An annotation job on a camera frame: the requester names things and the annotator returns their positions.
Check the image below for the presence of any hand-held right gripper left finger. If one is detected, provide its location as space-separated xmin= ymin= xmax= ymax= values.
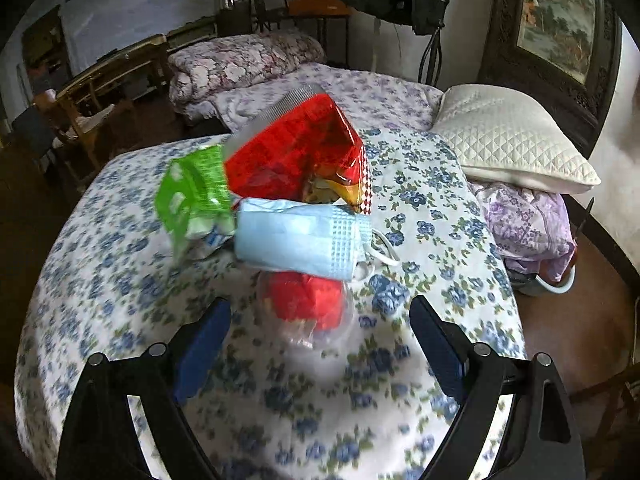
xmin=57 ymin=299 xmax=232 ymax=480

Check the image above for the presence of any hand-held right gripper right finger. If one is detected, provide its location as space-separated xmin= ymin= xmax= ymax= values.
xmin=410 ymin=295 xmax=586 ymax=480

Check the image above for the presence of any red object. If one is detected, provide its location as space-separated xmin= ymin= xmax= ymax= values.
xmin=257 ymin=267 xmax=356 ymax=351

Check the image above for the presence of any blue face mask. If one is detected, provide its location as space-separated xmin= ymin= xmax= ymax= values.
xmin=235 ymin=197 xmax=401 ymax=281

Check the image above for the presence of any green tissue packet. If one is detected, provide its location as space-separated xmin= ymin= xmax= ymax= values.
xmin=156 ymin=144 xmax=238 ymax=263

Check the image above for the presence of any red snack bag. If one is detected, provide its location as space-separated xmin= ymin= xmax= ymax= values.
xmin=222 ymin=85 xmax=373 ymax=216

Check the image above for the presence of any blue floral bed blanket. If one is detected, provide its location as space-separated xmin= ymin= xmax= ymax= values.
xmin=15 ymin=127 xmax=528 ymax=480

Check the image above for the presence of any light blue basin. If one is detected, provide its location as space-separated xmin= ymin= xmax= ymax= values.
xmin=510 ymin=260 xmax=576 ymax=298

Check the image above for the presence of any folded light purple quilt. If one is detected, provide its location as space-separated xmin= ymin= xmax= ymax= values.
xmin=470 ymin=180 xmax=576 ymax=281

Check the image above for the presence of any white quilted pillow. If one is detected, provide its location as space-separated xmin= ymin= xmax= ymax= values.
xmin=432 ymin=84 xmax=601 ymax=196

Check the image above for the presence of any purple floral bed sheet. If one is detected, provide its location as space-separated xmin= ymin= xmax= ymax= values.
xmin=212 ymin=62 xmax=443 ymax=133

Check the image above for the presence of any light wooden chair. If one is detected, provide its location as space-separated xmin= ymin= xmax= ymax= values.
xmin=32 ymin=77 xmax=136 ymax=181

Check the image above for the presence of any rolled purple floral quilt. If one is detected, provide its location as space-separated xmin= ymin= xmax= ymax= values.
xmin=167 ymin=32 xmax=328 ymax=121

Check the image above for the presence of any long wooden desk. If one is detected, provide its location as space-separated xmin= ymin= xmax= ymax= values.
xmin=55 ymin=32 xmax=171 ymax=106

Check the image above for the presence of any framed landscape painting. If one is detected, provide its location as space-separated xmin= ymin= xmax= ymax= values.
xmin=480 ymin=0 xmax=623 ymax=131

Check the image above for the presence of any orange stool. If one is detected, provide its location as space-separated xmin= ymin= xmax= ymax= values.
xmin=287 ymin=0 xmax=353 ymax=66

